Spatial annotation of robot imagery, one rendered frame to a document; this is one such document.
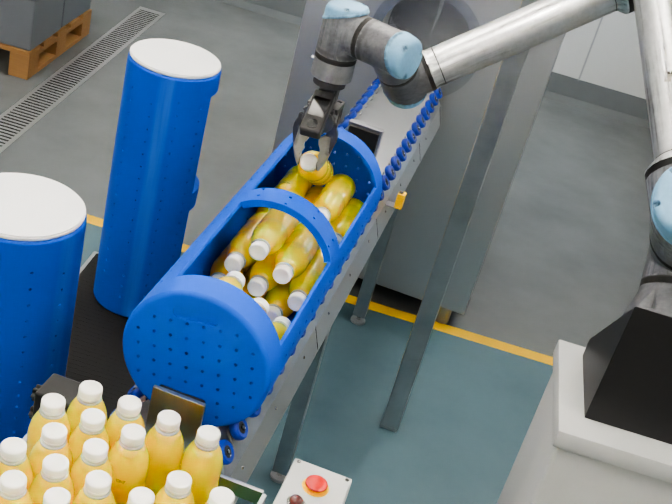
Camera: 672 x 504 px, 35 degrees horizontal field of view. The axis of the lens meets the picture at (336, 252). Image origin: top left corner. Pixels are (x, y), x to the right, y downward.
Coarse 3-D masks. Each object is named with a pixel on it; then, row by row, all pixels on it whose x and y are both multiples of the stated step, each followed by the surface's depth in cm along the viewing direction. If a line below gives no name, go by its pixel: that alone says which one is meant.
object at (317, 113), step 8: (312, 96) 229; (320, 96) 229; (328, 96) 229; (312, 104) 228; (320, 104) 228; (328, 104) 228; (312, 112) 227; (320, 112) 227; (328, 112) 228; (304, 120) 226; (312, 120) 225; (320, 120) 226; (304, 128) 225; (312, 128) 225; (320, 128) 225; (312, 136) 226; (320, 136) 226
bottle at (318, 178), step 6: (312, 150) 244; (330, 162) 256; (300, 168) 242; (324, 168) 243; (330, 168) 250; (300, 174) 244; (306, 174) 242; (312, 174) 241; (318, 174) 242; (324, 174) 245; (330, 174) 252; (312, 180) 245; (318, 180) 246; (324, 180) 251
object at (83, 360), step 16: (96, 256) 384; (80, 272) 373; (80, 288) 365; (80, 304) 357; (96, 304) 359; (80, 320) 350; (96, 320) 352; (112, 320) 354; (80, 336) 342; (96, 336) 344; (112, 336) 346; (80, 352) 336; (96, 352) 338; (112, 352) 340; (80, 368) 329; (96, 368) 331; (112, 368) 333; (112, 384) 326; (128, 384) 328; (112, 400) 320
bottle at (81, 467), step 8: (80, 456) 168; (80, 464) 167; (88, 464) 166; (96, 464) 166; (104, 464) 168; (72, 472) 168; (80, 472) 167; (88, 472) 166; (112, 472) 170; (72, 480) 168; (80, 480) 167; (112, 480) 170; (80, 488) 167
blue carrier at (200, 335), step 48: (288, 144) 251; (336, 144) 260; (240, 192) 230; (288, 192) 224; (336, 240) 226; (192, 288) 186; (144, 336) 192; (192, 336) 189; (240, 336) 186; (288, 336) 197; (144, 384) 197; (192, 384) 194; (240, 384) 191
